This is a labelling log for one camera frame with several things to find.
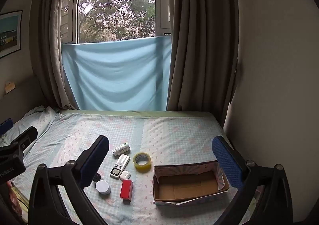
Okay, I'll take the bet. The left brown curtain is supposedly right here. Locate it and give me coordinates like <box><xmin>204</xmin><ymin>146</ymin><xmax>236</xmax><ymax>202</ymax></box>
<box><xmin>29</xmin><ymin>0</ymin><xmax>78</xmax><ymax>109</ymax></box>

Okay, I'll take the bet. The brown curtain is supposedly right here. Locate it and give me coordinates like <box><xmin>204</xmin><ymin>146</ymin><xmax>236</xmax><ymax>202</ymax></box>
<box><xmin>29</xmin><ymin>0</ymin><xmax>78</xmax><ymax>109</ymax></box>
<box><xmin>166</xmin><ymin>0</ymin><xmax>239</xmax><ymax>124</ymax></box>

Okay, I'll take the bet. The small black jar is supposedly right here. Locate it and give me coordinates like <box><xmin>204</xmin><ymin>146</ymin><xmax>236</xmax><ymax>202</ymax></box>
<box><xmin>93</xmin><ymin>173</ymin><xmax>102</xmax><ymax>183</ymax></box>

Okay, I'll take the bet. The light blue cloth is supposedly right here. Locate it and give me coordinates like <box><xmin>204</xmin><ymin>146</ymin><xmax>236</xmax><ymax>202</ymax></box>
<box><xmin>61</xmin><ymin>36</ymin><xmax>172</xmax><ymax>111</ymax></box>

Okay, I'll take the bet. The window frame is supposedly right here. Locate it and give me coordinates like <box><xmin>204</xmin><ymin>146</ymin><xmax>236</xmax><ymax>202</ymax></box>
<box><xmin>61</xmin><ymin>0</ymin><xmax>170</xmax><ymax>43</ymax></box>

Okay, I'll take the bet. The red small box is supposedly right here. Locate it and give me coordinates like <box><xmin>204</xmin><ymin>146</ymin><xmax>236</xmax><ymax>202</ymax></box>
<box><xmin>119</xmin><ymin>179</ymin><xmax>134</xmax><ymax>201</ymax></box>

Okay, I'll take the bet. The framed wall picture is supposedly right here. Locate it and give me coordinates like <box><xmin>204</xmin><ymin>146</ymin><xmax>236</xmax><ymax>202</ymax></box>
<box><xmin>0</xmin><ymin>10</ymin><xmax>23</xmax><ymax>58</ymax></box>

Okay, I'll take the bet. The white lid jar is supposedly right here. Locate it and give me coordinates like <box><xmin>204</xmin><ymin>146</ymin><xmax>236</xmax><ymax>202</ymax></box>
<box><xmin>95</xmin><ymin>180</ymin><xmax>111</xmax><ymax>195</ymax></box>

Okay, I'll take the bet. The white pillow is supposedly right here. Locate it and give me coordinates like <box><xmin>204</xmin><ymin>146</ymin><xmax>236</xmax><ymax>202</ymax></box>
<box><xmin>1</xmin><ymin>106</ymin><xmax>57</xmax><ymax>147</ymax></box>

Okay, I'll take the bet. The yellow tape roll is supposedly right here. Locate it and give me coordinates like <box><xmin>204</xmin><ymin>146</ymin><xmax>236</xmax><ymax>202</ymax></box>
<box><xmin>133</xmin><ymin>152</ymin><xmax>152</xmax><ymax>173</ymax></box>

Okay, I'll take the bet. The white earbuds case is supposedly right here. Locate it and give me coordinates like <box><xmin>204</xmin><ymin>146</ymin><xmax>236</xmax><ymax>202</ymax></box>
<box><xmin>119</xmin><ymin>170</ymin><xmax>131</xmax><ymax>181</ymax></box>

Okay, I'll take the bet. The right brown curtain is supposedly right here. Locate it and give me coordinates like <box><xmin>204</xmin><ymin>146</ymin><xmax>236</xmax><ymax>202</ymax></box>
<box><xmin>166</xmin><ymin>0</ymin><xmax>239</xmax><ymax>124</ymax></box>

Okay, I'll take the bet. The white pill bottle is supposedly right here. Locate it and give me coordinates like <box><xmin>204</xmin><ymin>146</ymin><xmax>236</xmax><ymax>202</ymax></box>
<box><xmin>112</xmin><ymin>142</ymin><xmax>130</xmax><ymax>156</ymax></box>

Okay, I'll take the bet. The open cardboard box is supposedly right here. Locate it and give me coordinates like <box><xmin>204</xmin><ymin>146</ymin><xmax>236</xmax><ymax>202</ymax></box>
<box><xmin>153</xmin><ymin>161</ymin><xmax>230</xmax><ymax>206</ymax></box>

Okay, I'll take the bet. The white digital pocket scale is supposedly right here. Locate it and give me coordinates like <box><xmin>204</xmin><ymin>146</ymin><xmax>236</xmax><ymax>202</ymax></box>
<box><xmin>110</xmin><ymin>154</ymin><xmax>130</xmax><ymax>179</ymax></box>

